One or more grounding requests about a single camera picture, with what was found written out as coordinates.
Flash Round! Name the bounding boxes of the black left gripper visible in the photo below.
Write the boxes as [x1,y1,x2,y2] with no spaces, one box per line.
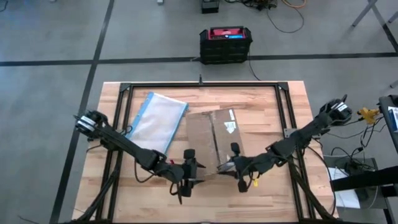
[180,149,206,197]

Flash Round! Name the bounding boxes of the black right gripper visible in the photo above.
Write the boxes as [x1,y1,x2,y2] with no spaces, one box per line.
[219,142,249,193]

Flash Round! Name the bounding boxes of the brown cardboard box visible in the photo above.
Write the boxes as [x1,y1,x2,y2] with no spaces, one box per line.
[185,108,245,181]

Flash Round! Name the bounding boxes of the white mesh pouch blue trim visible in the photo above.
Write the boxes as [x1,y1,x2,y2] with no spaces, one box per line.
[126,91,190,156]

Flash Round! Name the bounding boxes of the grey cart platform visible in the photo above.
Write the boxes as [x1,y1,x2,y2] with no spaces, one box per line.
[323,155,379,210]

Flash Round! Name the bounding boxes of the red and black toolbox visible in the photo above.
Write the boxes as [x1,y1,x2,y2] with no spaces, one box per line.
[198,26,253,65]

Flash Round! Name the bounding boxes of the white paper sheet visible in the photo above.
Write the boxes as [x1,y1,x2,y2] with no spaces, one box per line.
[328,167,361,209]

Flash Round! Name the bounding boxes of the black crossbeam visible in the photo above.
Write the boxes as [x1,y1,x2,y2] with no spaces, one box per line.
[331,166,398,192]

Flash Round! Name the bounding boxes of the small black floor box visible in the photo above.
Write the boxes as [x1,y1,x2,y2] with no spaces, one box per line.
[201,0,220,14]

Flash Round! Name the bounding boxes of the black side desk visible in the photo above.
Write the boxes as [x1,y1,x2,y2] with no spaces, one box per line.
[378,95,398,155]

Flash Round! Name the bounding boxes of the blue and white carton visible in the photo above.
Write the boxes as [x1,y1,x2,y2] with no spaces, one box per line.
[387,106,398,134]

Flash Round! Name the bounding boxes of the grey metal desk legs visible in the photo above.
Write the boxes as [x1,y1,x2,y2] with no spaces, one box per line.
[352,0,398,53]

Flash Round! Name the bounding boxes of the black aluminium table frame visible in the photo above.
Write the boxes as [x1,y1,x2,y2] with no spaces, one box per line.
[67,81,338,224]

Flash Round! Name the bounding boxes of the black toolbox power cable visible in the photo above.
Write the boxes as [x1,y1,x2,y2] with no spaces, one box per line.
[247,51,262,82]

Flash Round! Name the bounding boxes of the black cable bundle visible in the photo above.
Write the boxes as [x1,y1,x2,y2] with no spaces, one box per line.
[323,114,388,172]

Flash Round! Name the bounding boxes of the black floor cable loop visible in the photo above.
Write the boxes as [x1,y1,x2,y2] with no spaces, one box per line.
[266,5,305,34]

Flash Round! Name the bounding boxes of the yellow cable connector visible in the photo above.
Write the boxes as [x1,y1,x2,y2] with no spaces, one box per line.
[356,107,381,124]

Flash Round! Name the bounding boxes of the tangled floor cables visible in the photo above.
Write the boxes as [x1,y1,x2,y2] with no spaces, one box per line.
[223,0,280,10]

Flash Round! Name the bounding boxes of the yellow floor cable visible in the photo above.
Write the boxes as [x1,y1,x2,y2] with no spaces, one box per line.
[281,0,308,9]

